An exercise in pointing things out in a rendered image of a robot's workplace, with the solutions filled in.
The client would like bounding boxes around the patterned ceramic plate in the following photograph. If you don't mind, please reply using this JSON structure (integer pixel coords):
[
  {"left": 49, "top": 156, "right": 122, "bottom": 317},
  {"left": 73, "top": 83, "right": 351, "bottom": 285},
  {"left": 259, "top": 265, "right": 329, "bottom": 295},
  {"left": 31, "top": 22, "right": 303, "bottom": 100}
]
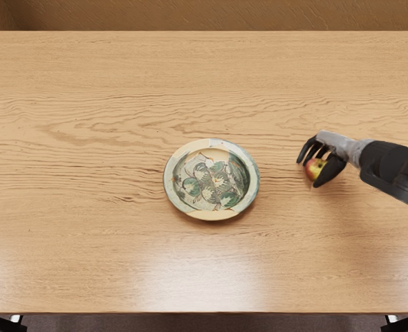
[{"left": 163, "top": 138, "right": 261, "bottom": 221}]

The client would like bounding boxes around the red yellow apple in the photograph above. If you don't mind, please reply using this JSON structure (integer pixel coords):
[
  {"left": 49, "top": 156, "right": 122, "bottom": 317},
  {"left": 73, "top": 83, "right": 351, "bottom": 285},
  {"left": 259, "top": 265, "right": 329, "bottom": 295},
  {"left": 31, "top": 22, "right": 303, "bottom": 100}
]
[{"left": 304, "top": 158, "right": 328, "bottom": 182}]

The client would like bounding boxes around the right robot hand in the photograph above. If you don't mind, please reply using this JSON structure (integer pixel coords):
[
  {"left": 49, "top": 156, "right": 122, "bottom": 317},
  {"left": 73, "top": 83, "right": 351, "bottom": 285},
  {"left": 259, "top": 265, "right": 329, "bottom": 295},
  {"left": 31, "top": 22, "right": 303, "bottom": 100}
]
[{"left": 296, "top": 129, "right": 373, "bottom": 189}]

